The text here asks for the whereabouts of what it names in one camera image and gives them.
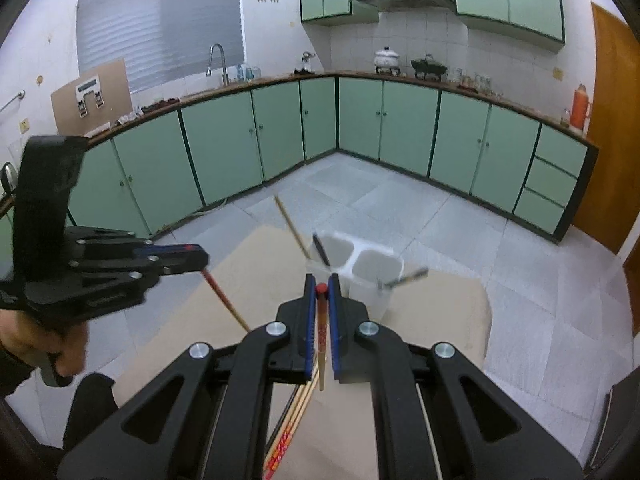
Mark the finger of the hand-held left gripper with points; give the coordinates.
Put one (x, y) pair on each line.
(125, 285)
(175, 252)

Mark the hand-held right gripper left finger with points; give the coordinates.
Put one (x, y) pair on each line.
(311, 320)

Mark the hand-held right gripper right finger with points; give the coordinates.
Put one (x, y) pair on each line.
(334, 325)

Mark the red patterned chopstick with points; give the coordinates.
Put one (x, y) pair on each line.
(322, 340)
(222, 298)

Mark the black spoon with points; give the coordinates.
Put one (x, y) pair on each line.
(320, 250)

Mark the white two-compartment utensil holder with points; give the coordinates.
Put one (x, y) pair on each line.
(367, 262)

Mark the plain wooden chopstick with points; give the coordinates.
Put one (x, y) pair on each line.
(290, 222)

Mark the bunch of mixed chopsticks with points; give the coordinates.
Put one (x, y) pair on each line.
(286, 435)

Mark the person's left forearm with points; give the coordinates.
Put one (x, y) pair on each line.
(12, 372)

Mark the person's left hand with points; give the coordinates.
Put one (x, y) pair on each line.
(25, 340)

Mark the brown cardboard board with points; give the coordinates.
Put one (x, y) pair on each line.
(62, 105)

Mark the metal towel bar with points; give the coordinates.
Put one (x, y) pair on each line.
(12, 101)

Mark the beige tablecloth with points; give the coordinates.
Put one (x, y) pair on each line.
(425, 310)

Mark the person's dark trouser leg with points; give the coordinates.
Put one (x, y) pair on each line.
(92, 405)

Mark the green base cabinet unit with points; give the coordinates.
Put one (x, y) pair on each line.
(220, 135)

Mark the bottles beside faucet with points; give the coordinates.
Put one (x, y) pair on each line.
(250, 72)

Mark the metal kitchen faucet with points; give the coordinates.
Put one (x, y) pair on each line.
(220, 62)

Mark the grey window blind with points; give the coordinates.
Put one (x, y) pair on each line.
(160, 20)

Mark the white cooking pot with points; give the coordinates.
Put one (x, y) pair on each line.
(387, 59)

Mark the black wok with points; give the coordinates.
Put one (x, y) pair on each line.
(428, 66)

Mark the dark cabinet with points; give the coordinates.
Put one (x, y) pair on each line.
(612, 420)

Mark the orange thermos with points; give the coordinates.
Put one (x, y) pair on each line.
(581, 107)

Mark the wooden door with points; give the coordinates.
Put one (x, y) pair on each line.
(607, 135)

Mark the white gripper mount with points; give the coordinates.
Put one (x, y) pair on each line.
(87, 85)

